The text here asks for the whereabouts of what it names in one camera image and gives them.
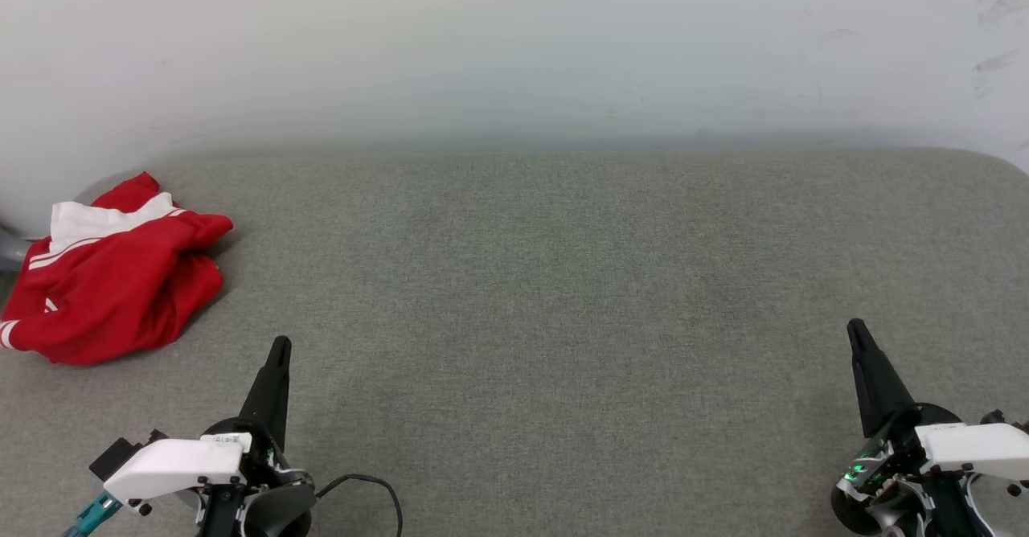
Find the thin black cable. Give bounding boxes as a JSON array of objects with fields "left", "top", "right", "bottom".
[{"left": 315, "top": 473, "right": 404, "bottom": 537}]

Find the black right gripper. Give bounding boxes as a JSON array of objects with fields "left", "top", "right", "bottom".
[{"left": 830, "top": 318, "right": 963, "bottom": 537}]

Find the teal cable connector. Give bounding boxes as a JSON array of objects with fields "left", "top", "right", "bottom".
[{"left": 63, "top": 492, "right": 123, "bottom": 537}]

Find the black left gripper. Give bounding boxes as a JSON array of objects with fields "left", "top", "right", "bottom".
[{"left": 198, "top": 336, "right": 316, "bottom": 537}]

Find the grey metal frame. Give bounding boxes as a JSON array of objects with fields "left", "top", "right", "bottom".
[{"left": 0, "top": 226, "right": 35, "bottom": 273}]

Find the red and white shirt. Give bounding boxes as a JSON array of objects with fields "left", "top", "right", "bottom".
[{"left": 0, "top": 171, "right": 235, "bottom": 367}]

